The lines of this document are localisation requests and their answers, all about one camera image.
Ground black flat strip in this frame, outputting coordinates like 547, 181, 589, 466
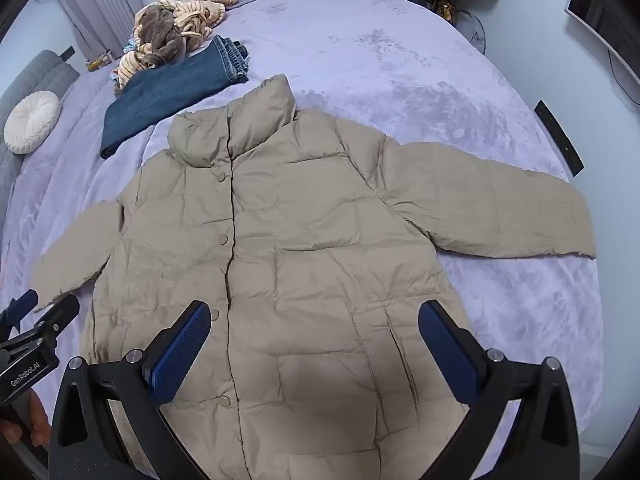
534, 100, 585, 177

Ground small bedside items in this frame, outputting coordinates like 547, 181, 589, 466
85, 49, 112, 72

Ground black screen cable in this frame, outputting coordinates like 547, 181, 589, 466
606, 50, 640, 98

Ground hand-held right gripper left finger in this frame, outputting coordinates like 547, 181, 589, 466
50, 300, 212, 480

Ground striped beige fleece garment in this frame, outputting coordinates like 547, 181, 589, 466
112, 0, 238, 92

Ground lilac plush bed blanket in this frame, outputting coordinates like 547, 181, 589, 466
0, 0, 606, 461

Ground beige puffer jacket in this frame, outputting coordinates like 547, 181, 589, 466
30, 74, 597, 480

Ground colourful printed cloth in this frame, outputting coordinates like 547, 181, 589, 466
109, 35, 142, 86

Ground brown fleece garment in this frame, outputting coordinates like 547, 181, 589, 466
135, 6, 188, 68

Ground small floor fan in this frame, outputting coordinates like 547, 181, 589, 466
460, 10, 489, 56

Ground grey quilted headboard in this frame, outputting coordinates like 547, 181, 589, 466
0, 50, 81, 211

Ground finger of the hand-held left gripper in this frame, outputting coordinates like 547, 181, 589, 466
0, 294, 81, 357
0, 288, 40, 336

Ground grey pleated curtain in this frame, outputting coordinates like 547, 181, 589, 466
50, 0, 151, 58

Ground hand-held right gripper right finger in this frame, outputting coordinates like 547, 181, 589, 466
417, 300, 581, 480

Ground wall mounted screen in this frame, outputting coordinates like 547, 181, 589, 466
565, 0, 640, 86

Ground white round cushion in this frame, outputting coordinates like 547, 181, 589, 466
4, 91, 62, 155

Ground folded blue jeans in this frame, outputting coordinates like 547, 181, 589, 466
100, 35, 250, 160

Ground person's left hand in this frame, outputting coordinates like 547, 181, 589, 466
0, 392, 52, 450

